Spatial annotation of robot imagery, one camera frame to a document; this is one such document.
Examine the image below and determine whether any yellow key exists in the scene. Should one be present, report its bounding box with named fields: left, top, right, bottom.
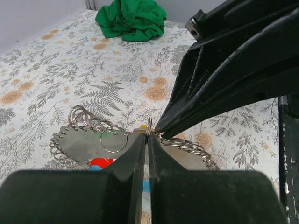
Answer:
left=139, top=125, right=159, bottom=135

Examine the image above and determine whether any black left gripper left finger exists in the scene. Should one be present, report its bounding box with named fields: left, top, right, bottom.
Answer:
left=0, top=134, right=146, bottom=224

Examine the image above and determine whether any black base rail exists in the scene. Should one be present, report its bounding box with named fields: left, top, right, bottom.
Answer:
left=279, top=94, right=299, bottom=224

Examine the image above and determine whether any green crumpled cloth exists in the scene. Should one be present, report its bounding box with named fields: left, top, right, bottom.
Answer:
left=95, top=0, right=167, bottom=42

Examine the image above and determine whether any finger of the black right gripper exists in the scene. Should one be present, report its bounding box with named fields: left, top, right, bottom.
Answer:
left=156, top=0, right=299, bottom=131
left=161, top=35, right=299, bottom=138

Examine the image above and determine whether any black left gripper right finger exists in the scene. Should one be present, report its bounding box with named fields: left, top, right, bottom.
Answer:
left=148, top=136, right=287, bottom=224

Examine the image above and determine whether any floral table mat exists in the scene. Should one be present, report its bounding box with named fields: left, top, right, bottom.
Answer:
left=0, top=10, right=281, bottom=224

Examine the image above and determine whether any blue key tag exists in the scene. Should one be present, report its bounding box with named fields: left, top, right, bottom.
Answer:
left=88, top=165, right=150, bottom=193

